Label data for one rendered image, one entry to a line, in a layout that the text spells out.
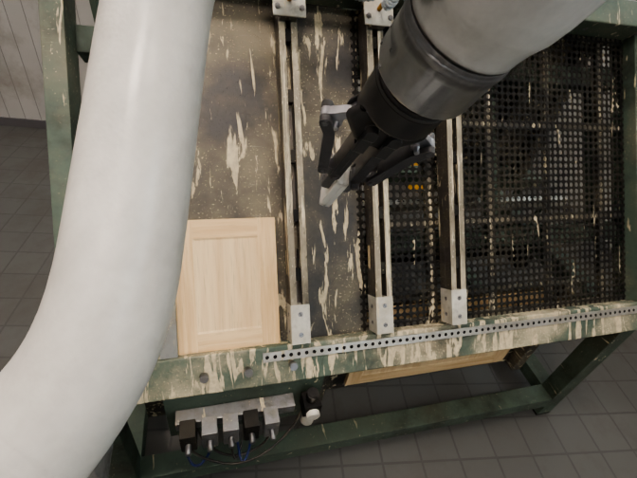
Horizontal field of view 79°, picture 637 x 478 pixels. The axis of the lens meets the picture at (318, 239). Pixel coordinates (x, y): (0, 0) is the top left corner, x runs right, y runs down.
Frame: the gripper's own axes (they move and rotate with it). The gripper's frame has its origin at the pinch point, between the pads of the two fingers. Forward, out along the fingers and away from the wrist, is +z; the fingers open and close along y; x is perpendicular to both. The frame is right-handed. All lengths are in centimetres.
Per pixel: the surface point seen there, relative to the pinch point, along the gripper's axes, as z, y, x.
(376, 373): 136, -76, 14
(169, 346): 85, 18, 17
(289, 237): 68, -9, -18
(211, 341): 86, 6, 14
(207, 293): 81, 11, 1
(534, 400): 130, -164, 18
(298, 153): 59, -6, -43
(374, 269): 70, -40, -14
